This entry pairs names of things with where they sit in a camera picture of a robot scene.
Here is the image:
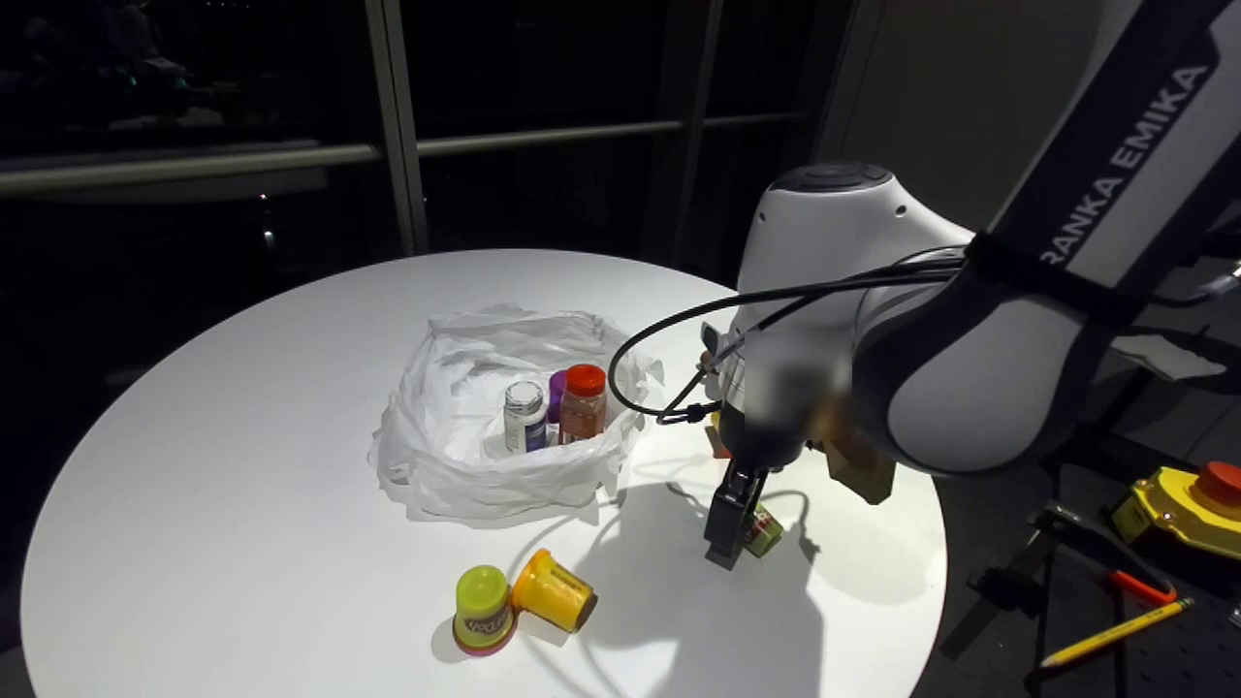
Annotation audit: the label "yellow plastic cup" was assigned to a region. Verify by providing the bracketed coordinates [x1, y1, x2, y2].
[508, 548, 601, 636]

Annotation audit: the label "brown jar with red cap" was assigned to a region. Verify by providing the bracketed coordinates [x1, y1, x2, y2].
[559, 362, 613, 446]

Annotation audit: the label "black tool with red handle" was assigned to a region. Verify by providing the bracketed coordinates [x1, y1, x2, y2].
[1030, 500, 1183, 611]

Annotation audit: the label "small tub with green lid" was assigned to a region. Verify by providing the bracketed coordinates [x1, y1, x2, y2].
[451, 564, 521, 655]

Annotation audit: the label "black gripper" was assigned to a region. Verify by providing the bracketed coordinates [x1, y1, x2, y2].
[701, 406, 824, 574]

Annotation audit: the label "grey window frame post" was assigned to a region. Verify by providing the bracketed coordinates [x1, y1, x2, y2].
[362, 0, 434, 256]

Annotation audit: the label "grey play-doh cup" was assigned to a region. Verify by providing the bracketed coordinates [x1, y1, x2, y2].
[500, 376, 553, 459]

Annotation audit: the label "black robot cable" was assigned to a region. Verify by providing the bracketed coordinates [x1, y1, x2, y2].
[605, 256, 972, 423]

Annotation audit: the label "purple plastic container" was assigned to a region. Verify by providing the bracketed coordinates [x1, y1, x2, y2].
[543, 368, 574, 450]

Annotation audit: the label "yellow emergency stop button box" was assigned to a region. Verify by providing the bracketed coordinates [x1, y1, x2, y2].
[1114, 459, 1241, 564]

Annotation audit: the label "yellow pencil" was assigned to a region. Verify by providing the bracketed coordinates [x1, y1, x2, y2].
[1036, 595, 1193, 675]

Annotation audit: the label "grey horizontal window rail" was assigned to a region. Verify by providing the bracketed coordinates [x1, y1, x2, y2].
[0, 112, 817, 199]

